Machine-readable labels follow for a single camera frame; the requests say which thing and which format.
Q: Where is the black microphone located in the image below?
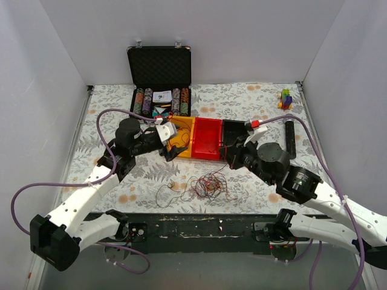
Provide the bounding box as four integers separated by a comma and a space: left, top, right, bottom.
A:
285, 120, 296, 160

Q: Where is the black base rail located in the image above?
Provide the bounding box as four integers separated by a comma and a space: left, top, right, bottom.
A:
93, 213, 312, 256

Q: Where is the black poker chip case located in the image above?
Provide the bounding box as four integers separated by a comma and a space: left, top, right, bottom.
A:
127, 45, 192, 118

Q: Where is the yellow plastic bin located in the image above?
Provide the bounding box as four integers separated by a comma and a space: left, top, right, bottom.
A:
168, 116, 195, 158

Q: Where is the red plastic bin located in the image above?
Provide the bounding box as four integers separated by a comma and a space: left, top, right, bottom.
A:
191, 117, 223, 161

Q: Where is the colourful toy block figure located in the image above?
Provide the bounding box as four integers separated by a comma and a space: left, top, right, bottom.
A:
278, 89, 293, 110

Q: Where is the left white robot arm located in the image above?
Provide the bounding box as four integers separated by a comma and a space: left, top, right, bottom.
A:
30, 118, 184, 271

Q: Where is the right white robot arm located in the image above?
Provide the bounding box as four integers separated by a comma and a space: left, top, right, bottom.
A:
220, 143, 386, 269

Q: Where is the black plastic bin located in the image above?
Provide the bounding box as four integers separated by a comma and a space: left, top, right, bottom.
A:
221, 120, 248, 147

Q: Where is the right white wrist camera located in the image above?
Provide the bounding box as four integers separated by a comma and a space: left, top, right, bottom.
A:
244, 119, 267, 147

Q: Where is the floral table mat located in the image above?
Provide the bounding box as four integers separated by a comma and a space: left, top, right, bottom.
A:
67, 83, 328, 214

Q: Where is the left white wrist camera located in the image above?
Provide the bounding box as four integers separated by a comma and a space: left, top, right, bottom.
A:
154, 117, 178, 146

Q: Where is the playing card deck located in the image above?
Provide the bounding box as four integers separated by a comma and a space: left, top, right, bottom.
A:
152, 90, 172, 103

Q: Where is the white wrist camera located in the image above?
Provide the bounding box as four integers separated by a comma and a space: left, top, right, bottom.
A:
154, 117, 178, 146
244, 119, 267, 147

